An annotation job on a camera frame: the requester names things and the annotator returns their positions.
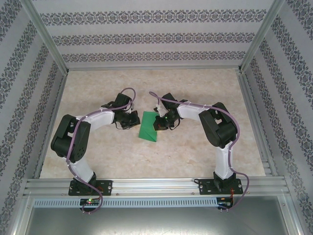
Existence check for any aluminium mounting rail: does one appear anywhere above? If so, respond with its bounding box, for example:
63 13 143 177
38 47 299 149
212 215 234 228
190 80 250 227
23 178 291 196

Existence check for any aluminium frame post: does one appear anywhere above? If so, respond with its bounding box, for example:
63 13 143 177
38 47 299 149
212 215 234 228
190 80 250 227
236 0 288 74
21 0 70 75

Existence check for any grey slotted cable duct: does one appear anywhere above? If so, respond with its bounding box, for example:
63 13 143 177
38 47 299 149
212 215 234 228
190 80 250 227
33 197 218 208

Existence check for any grey metal sheet panel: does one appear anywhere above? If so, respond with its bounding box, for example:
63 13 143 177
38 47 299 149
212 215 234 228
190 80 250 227
25 207 291 235

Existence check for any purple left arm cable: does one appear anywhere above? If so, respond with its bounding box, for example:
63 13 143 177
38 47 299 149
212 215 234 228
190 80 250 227
66 88 137 215

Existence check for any green paper sheet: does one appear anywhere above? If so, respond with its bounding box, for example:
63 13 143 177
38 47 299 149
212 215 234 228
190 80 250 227
138 111 158 142

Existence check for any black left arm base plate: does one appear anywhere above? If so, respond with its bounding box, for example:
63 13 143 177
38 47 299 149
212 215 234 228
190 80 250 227
68 180 113 196

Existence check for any aluminium side rail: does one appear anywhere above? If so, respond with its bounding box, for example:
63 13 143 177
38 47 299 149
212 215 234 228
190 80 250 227
33 72 70 179
236 70 278 177

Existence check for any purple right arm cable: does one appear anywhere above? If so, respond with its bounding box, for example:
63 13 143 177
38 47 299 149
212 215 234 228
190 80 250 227
148 91 250 211

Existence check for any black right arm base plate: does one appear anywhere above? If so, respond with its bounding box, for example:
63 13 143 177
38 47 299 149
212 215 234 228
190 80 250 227
198 178 244 196

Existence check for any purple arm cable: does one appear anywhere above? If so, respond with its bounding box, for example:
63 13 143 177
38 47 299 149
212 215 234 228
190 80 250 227
148 91 250 211
66 88 137 215

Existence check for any aluminium frame leg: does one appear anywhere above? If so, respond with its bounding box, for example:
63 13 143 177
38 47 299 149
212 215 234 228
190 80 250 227
278 194 305 235
9 193 35 235

